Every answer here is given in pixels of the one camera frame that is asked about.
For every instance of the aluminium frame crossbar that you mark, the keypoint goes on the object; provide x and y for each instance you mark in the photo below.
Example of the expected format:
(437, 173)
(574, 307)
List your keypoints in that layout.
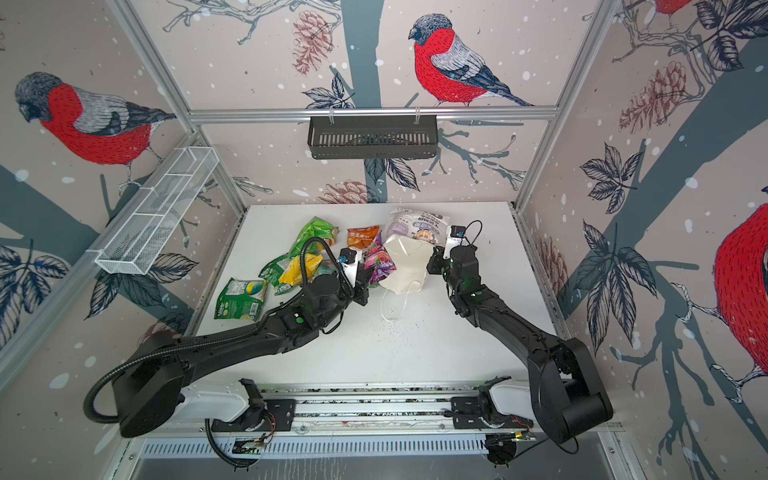
(492, 113)

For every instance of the aluminium mounting rail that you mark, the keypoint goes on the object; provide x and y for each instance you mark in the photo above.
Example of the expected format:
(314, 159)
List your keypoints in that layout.
(338, 409)

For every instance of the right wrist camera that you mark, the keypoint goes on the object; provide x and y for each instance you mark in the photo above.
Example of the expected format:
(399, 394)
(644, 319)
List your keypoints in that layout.
(455, 237)

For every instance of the black hanging wire basket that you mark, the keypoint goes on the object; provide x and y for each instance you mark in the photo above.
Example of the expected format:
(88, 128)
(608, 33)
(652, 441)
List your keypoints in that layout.
(373, 137)

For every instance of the purple Fox's candy bag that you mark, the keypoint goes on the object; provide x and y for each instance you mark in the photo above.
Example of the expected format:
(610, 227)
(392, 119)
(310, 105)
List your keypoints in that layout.
(378, 264)

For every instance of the green Fox's candy bag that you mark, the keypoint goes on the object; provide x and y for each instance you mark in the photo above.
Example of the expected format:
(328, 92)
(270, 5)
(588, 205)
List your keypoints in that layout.
(241, 299)

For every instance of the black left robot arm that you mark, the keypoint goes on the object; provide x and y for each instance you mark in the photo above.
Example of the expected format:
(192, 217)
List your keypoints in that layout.
(148, 391)

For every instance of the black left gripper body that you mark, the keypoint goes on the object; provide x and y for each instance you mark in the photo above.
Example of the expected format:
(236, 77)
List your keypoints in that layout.
(359, 289)

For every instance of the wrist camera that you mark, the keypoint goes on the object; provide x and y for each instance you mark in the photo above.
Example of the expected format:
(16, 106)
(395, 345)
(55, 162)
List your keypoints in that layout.
(349, 261)
(455, 237)

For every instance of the green orange snack packet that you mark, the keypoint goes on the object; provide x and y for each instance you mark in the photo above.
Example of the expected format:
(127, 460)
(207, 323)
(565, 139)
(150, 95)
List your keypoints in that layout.
(273, 271)

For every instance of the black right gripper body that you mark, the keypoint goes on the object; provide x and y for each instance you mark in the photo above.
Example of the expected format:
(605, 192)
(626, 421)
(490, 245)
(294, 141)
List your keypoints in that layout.
(441, 263)

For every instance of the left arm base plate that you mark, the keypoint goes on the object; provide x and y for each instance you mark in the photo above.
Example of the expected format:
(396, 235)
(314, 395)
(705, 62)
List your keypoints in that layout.
(275, 415)

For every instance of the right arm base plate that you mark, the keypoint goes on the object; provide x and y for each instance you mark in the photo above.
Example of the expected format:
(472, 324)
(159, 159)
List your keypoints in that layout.
(478, 412)

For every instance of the white patterned paper bag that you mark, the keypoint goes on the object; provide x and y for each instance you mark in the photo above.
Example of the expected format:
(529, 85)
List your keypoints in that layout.
(409, 238)

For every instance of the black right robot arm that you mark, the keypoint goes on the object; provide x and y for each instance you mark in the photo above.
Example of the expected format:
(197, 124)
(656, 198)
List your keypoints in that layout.
(567, 394)

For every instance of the white mesh wall shelf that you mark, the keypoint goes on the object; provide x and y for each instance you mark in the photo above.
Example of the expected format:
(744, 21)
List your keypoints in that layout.
(141, 238)

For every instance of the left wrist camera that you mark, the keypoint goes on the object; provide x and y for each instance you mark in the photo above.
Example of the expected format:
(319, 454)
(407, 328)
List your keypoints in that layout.
(349, 261)

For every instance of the orange chips packet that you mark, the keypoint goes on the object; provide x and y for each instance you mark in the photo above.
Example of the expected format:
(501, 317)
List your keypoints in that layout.
(362, 238)

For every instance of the yellow corn chips packet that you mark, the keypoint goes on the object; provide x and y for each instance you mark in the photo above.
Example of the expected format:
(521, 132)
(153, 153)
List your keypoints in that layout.
(299, 268)

